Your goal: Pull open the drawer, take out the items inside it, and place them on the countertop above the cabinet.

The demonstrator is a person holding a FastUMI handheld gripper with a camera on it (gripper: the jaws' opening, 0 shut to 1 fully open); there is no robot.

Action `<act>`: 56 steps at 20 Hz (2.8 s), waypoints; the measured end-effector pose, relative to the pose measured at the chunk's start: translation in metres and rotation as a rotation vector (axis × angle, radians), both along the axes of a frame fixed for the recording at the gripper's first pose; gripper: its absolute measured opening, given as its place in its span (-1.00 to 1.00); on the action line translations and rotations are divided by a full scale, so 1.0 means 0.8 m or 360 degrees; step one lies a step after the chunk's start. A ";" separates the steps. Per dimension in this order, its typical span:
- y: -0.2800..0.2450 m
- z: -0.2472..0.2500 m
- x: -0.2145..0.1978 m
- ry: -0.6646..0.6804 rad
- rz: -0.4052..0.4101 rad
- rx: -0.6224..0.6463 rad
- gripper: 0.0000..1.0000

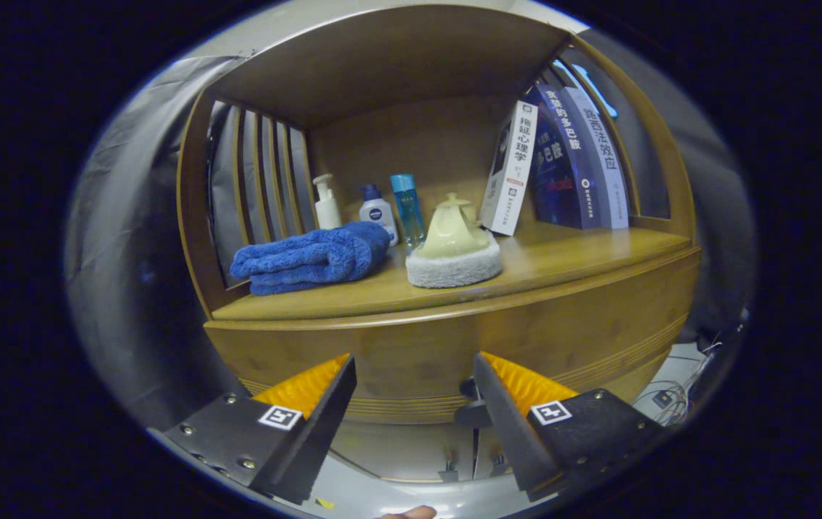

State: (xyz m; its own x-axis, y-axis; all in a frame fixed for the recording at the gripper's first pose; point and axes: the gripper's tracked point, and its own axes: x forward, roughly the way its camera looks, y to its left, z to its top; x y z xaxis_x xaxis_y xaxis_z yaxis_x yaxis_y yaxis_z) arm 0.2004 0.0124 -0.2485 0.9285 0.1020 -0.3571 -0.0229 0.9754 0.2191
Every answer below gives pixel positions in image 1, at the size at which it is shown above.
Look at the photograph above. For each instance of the white pump bottle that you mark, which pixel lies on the white pump bottle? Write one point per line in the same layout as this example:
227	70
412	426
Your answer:
327	209

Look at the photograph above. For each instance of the wooden cabinet with slatted sides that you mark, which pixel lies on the wooden cabinet with slatted sides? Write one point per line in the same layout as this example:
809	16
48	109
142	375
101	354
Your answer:
396	58

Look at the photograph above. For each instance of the clear blue bottle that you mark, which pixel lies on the clear blue bottle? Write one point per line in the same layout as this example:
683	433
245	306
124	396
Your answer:
408	209

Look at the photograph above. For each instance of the wooden cabinet door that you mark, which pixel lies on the wooden cabinet door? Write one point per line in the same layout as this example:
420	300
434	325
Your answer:
396	448
489	448

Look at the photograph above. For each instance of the wooden drawer with black knob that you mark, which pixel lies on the wooden drawer with black knob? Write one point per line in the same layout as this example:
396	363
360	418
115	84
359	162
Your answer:
418	353

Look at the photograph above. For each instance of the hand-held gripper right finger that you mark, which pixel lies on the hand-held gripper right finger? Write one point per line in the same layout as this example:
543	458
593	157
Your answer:
515	432

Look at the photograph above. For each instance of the white bottle with blue cap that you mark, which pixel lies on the white bottle with blue cap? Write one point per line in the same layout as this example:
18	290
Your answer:
376	213

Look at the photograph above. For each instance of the folded blue towel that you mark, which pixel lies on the folded blue towel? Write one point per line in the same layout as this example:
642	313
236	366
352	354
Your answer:
310	259

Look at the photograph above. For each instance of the pale blue book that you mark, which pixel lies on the pale blue book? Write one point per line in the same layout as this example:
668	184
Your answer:
606	173

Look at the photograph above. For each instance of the wooden countertop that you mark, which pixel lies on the wooden countertop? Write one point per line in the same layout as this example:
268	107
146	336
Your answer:
562	259

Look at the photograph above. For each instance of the white book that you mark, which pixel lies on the white book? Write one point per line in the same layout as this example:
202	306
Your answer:
512	173

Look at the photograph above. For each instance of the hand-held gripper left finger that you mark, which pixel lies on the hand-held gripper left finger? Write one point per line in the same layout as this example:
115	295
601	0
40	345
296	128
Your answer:
310	440

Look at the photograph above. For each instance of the pale green brush with white pad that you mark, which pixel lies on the pale green brush with white pad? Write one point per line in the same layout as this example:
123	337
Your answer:
453	252

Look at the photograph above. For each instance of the dark blue book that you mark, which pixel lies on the dark blue book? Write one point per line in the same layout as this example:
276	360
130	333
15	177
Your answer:
559	173

